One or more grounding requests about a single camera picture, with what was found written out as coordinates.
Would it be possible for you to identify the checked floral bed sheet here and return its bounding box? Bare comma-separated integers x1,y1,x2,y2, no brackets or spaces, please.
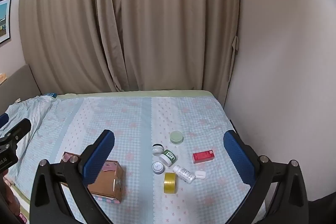
0,94,265,224

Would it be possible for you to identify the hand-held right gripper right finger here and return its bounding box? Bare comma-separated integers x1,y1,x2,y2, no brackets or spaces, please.
223,130,309,224

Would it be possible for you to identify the cardboard box with pink lining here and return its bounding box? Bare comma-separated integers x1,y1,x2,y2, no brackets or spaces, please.
60,151,124,204

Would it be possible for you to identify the pale green lid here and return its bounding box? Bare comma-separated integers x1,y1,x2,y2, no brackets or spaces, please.
169,131,184,146

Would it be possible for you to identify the green label jar white lid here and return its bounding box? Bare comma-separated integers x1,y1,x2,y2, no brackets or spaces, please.
159,150,177,165

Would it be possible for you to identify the red carton box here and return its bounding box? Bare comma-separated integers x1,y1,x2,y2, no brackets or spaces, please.
192,150,214,164

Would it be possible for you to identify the small jar with white lid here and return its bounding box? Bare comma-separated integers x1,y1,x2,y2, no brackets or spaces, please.
152,161,164,174

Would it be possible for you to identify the pale blue quilt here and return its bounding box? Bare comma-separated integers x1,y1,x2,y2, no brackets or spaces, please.
0,95,57,135

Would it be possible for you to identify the yellow tape roll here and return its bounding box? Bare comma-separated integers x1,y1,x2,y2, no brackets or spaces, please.
164,172,177,194

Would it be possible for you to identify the beige curtain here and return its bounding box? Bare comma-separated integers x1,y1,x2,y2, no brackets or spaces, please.
18,0,240,106

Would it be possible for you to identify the white jar with black lid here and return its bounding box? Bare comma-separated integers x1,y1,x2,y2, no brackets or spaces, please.
152,144,164,157

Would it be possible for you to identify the framed wall poster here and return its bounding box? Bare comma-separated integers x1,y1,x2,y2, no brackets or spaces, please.
0,0,12,44

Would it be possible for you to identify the white pill bottle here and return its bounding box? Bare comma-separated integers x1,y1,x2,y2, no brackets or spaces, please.
173,165,196,184

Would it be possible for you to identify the grey padded headboard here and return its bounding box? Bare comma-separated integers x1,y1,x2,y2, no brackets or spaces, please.
0,64,41,111

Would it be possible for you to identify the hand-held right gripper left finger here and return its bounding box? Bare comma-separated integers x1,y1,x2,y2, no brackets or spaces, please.
29,130,116,224

